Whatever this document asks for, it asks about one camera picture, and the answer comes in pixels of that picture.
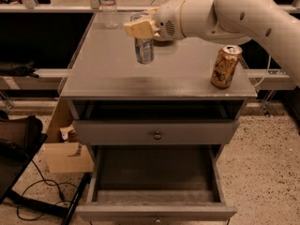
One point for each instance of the grey open middle drawer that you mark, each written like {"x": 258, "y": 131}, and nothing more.
{"x": 155, "y": 183}

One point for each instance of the clear plastic water bottle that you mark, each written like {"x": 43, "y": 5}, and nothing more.
{"x": 109, "y": 10}

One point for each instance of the black object on ledge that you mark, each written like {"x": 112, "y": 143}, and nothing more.
{"x": 12, "y": 69}

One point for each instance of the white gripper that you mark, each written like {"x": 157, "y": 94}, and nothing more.
{"x": 167, "y": 20}

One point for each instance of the cardboard box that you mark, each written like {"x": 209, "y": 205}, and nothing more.
{"x": 63, "y": 151}

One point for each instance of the gold soda can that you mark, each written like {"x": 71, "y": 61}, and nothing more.
{"x": 224, "y": 67}

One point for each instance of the metal railing frame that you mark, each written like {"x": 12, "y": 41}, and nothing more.
{"x": 93, "y": 7}

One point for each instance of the brown bag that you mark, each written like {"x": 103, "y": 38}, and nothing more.
{"x": 17, "y": 134}

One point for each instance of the black chair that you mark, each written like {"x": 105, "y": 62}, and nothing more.
{"x": 13, "y": 162}

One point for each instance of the grey drawer cabinet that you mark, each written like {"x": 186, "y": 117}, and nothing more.
{"x": 106, "y": 69}

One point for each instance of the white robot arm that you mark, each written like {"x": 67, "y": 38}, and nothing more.
{"x": 226, "y": 22}

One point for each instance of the white paper bowl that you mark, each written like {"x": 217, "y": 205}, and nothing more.
{"x": 160, "y": 39}

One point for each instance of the silver blue redbull can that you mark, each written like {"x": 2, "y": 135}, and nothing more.
{"x": 144, "y": 50}

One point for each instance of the grey top drawer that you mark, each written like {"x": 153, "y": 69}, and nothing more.
{"x": 178, "y": 122}

